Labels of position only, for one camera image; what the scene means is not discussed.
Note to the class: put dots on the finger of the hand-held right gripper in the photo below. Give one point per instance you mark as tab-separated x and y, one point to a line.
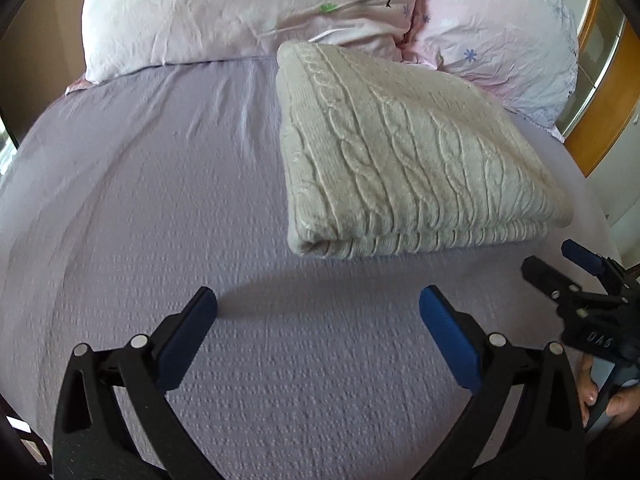
582	256
545	275

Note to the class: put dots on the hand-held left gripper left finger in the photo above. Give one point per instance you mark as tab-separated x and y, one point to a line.
186	330

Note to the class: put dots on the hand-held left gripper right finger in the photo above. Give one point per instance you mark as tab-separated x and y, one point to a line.
450	340

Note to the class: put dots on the person's right hand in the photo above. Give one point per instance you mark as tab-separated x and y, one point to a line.
586	390

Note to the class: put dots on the lavender textured bed sheet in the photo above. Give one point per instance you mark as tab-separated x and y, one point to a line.
150	220

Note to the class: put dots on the wooden wardrobe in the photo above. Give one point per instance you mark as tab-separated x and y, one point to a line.
602	75

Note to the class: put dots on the pink floral pillow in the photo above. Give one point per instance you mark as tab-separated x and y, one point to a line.
495	30

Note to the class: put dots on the pale pink tree print pillow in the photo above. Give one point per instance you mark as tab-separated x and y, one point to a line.
240	5

